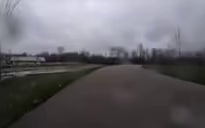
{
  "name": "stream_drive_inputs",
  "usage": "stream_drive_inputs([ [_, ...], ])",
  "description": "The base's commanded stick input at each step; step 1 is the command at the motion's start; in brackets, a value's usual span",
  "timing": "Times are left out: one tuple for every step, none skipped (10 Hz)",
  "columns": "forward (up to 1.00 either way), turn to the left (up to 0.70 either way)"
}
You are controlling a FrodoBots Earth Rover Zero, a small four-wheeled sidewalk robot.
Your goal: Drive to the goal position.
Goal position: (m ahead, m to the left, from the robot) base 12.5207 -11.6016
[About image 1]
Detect pale side path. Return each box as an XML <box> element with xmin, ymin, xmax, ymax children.
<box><xmin>0</xmin><ymin>65</ymin><xmax>101</xmax><ymax>82</ymax></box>

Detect grey asphalt path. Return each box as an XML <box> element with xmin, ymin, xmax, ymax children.
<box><xmin>8</xmin><ymin>64</ymin><xmax>205</xmax><ymax>128</ymax></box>

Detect long white building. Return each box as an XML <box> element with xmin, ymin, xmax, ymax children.
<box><xmin>9</xmin><ymin>55</ymin><xmax>47</xmax><ymax>66</ymax></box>

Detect grass verge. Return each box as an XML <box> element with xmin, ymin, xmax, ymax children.
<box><xmin>0</xmin><ymin>65</ymin><xmax>104</xmax><ymax>128</ymax></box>
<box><xmin>142</xmin><ymin>63</ymin><xmax>205</xmax><ymax>89</ymax></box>

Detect row of bare trees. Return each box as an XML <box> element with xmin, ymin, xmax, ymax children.
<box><xmin>0</xmin><ymin>42</ymin><xmax>205</xmax><ymax>66</ymax></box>

